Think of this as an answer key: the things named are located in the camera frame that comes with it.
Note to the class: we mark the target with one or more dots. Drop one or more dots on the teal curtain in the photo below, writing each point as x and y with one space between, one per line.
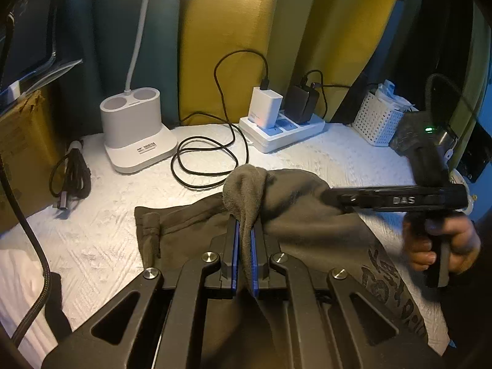
103 27

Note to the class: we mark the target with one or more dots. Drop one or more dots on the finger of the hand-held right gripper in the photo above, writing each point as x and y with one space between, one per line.
365 200

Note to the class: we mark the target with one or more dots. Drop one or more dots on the black charger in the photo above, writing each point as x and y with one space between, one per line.
299 103

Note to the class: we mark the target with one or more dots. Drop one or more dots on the white textured tablecloth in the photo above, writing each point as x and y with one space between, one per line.
115 207

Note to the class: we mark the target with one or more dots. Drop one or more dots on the black display device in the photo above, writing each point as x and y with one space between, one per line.
30 27

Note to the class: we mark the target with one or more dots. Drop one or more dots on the cardboard box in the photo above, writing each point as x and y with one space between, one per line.
23 142

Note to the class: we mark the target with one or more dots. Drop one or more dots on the steel tumbler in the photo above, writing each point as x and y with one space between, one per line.
449 140

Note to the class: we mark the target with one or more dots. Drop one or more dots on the brown t-shirt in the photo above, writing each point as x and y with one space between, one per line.
307 230

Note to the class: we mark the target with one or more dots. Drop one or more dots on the white desk lamp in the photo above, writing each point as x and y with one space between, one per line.
134 138

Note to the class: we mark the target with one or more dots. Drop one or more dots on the person's right hand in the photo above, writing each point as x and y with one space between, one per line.
461 242

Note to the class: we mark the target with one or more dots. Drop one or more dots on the white crumpled packets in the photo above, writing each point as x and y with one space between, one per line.
388 92

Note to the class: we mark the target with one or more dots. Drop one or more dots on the white charger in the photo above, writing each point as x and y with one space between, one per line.
265 107

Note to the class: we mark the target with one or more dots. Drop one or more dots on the yellow curtain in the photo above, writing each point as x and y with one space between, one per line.
230 27

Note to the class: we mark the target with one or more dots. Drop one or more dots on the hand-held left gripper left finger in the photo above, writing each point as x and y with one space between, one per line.
236 261

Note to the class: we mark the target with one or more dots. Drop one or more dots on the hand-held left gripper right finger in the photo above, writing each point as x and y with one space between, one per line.
252 261

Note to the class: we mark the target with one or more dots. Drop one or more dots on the white plastic basket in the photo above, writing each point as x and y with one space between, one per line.
374 123

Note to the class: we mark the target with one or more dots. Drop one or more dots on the clear plastic sleeve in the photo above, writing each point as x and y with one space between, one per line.
57 70

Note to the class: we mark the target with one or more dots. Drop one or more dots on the white power strip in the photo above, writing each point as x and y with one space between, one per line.
296 134

